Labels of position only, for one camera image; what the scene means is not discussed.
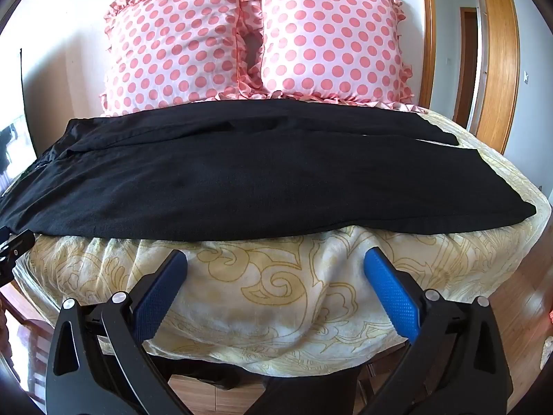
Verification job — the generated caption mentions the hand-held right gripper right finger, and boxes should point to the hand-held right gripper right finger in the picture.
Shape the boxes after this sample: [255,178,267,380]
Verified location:
[358,246,515,415]

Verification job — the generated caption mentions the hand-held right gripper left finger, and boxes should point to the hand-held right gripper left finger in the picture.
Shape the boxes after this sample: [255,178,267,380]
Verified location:
[45,249,189,415]

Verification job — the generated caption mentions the black pants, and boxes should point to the black pants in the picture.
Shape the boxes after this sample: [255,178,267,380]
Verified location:
[0,99,537,243]

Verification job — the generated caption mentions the yellow patterned bed sheet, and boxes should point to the yellow patterned bed sheet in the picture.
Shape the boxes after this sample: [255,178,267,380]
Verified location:
[12,103,553,378]

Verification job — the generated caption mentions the black framed window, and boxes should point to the black framed window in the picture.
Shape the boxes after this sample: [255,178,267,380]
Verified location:
[0,47,39,191]

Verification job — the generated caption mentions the person's leg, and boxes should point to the person's leg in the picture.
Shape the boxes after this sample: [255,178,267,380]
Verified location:
[258,367,360,415]

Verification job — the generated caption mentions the dark brown door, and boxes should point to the dark brown door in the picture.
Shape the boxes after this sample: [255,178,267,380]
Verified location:
[460,6,479,127]

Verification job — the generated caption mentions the pink polka dot pillow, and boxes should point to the pink polka dot pillow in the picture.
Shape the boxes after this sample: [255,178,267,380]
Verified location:
[99,0,261,117]
[235,0,414,107]

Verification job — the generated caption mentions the wooden sliding door panel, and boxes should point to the wooden sliding door panel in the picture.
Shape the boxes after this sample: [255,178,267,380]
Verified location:
[473,0,522,155]

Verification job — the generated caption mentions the wooden bed frame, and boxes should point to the wooden bed frame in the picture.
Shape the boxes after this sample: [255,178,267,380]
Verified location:
[0,279,59,381]

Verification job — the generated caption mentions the curved wooden door frame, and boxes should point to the curved wooden door frame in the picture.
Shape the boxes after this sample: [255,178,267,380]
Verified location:
[418,0,438,109]

